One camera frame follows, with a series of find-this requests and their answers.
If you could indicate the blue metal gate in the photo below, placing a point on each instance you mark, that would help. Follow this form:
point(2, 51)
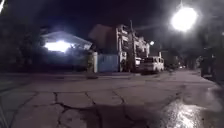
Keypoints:
point(107, 63)

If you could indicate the pale multi-storey building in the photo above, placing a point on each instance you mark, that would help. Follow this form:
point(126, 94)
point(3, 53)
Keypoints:
point(128, 46)

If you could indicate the cracked grey concrete road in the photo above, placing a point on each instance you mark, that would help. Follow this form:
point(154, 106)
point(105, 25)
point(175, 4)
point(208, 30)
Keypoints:
point(110, 93)

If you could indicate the white van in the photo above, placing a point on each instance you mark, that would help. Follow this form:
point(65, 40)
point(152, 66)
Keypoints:
point(152, 64)

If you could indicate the low house with gabled roof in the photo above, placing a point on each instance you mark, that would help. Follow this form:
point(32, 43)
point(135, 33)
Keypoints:
point(65, 43)

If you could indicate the street lamp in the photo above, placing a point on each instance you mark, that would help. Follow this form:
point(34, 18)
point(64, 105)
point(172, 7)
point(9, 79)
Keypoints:
point(184, 19)

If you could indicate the dark tree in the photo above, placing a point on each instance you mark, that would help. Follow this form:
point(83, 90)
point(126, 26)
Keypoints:
point(18, 43)

